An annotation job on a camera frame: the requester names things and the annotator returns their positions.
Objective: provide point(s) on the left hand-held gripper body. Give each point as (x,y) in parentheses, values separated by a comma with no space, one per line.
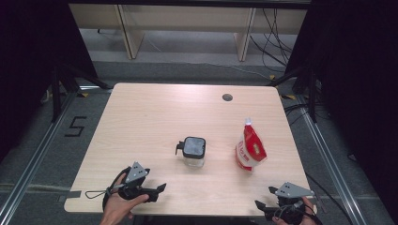
(136,173)

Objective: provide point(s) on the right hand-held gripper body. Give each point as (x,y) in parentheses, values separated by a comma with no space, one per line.
(294,190)

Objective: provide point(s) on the red and white refill pouch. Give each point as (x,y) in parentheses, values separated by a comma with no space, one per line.
(250,146)

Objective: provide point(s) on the glass jar with black lid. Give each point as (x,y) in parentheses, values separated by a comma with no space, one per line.
(194,147)

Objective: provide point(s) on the person's right hand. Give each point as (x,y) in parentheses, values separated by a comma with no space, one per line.
(310,212)

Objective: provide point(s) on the person's left hand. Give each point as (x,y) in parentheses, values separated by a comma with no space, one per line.
(117,207)

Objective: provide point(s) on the dark grey tape strip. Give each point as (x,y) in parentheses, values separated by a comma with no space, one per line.
(73,194)

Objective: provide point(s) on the yellow black hazard tape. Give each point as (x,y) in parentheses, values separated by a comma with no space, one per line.
(83,94)
(288,97)
(272,76)

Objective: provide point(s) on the black metal stand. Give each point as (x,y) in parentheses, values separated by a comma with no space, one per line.
(56,93)
(312,97)

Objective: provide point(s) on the black curtain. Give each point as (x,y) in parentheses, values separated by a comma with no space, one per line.
(31,62)
(359,78)

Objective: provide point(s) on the aluminium floor rail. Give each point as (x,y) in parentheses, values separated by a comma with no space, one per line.
(327,156)
(36,162)

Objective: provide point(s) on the short aluminium rail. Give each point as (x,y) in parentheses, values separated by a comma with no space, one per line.
(94,88)

